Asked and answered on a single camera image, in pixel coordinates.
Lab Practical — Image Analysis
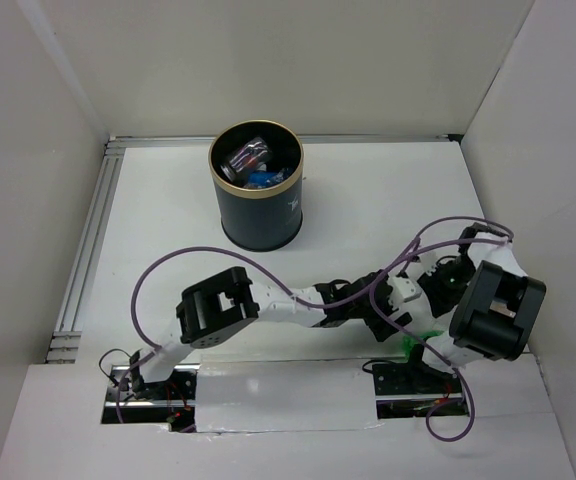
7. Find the clear wide-mouth plastic jar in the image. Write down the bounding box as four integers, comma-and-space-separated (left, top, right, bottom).
221, 136, 273, 184

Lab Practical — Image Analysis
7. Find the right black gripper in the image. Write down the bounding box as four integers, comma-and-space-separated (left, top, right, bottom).
417, 255, 477, 319

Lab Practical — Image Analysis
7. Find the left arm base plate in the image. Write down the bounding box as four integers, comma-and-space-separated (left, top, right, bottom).
101, 366, 198, 433

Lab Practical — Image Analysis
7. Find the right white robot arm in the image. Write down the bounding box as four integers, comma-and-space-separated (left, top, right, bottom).
404, 222, 547, 392

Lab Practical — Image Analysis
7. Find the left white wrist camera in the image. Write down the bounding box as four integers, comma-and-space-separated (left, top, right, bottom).
388, 276, 422, 306

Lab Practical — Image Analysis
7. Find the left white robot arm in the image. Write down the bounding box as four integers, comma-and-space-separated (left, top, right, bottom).
129, 267, 412, 399

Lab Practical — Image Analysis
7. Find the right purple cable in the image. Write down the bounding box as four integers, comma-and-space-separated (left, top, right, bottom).
370, 215, 515, 444

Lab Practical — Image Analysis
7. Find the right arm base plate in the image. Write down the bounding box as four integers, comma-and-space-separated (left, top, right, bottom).
362, 359, 469, 419

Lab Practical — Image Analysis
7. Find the clear bottle blue label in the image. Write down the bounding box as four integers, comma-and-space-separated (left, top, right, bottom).
244, 168, 293, 190

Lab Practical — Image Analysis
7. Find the silver tape sheet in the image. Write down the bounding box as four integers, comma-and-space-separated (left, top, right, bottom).
195, 360, 380, 433

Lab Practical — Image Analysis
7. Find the green bottle near right base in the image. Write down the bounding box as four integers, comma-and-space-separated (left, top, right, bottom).
401, 328, 444, 359

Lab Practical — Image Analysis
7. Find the dark blue cylindrical bin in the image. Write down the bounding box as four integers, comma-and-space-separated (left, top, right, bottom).
208, 120, 304, 252

